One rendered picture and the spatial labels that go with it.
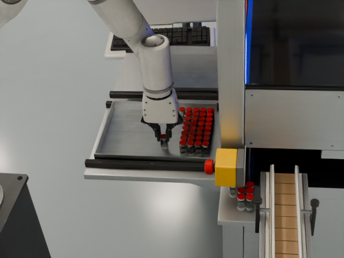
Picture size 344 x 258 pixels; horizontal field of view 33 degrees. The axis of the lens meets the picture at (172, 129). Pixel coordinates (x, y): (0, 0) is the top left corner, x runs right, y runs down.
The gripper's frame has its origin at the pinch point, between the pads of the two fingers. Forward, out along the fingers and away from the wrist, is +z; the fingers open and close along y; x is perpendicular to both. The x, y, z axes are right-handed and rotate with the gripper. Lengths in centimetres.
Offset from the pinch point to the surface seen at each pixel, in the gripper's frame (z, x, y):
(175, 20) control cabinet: 11, -88, 9
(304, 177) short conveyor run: 0.5, 15.4, -40.1
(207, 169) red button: -6.6, 21.2, -15.2
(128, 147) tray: 5.6, 0.6, 11.0
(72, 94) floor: 94, -143, 86
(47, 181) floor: 94, -69, 78
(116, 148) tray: 5.6, 1.3, 14.7
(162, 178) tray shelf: 6.2, 12.5, -1.2
